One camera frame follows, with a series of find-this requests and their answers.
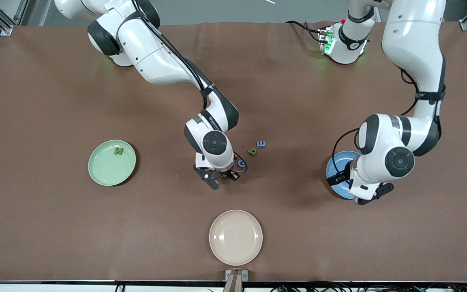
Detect beige plate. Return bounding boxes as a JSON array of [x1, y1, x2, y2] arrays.
[[209, 210, 263, 266]]

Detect brown table cover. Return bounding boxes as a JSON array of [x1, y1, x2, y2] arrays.
[[0, 21, 467, 282]]

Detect silver arm base box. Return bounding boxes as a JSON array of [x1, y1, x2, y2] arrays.
[[318, 26, 335, 55]]

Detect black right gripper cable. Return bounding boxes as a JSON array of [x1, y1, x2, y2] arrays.
[[144, 16, 248, 173]]

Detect light green plate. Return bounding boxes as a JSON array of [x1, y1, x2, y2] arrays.
[[88, 140, 137, 187]]

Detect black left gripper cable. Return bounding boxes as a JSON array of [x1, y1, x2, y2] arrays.
[[332, 67, 447, 181]]

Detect blue plate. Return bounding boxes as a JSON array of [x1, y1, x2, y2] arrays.
[[326, 151, 360, 200]]

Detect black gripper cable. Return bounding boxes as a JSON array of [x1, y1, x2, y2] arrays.
[[332, 67, 447, 181], [144, 16, 248, 173]]

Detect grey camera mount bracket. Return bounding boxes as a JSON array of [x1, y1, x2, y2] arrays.
[[223, 269, 248, 292]]

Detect black arm base cable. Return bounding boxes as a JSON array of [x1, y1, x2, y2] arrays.
[[285, 20, 324, 43]]

